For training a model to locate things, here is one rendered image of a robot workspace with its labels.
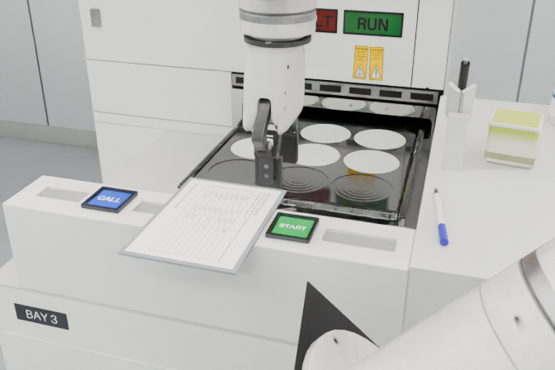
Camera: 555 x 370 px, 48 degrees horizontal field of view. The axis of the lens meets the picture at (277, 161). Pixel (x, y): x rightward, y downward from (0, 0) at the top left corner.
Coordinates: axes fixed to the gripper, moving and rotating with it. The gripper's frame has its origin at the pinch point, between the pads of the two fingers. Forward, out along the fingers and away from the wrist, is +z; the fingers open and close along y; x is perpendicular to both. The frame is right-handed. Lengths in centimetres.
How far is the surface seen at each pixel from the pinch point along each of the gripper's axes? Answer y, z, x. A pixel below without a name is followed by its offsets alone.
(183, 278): 4.7, 16.2, -11.3
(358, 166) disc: -33.7, 15.2, 4.8
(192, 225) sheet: 3.0, 8.9, -10.3
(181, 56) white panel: -58, 5, -40
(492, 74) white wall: -206, 46, 34
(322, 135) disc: -45.7, 15.2, -4.4
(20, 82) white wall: -206, 71, -208
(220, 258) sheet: 9.0, 8.9, -4.2
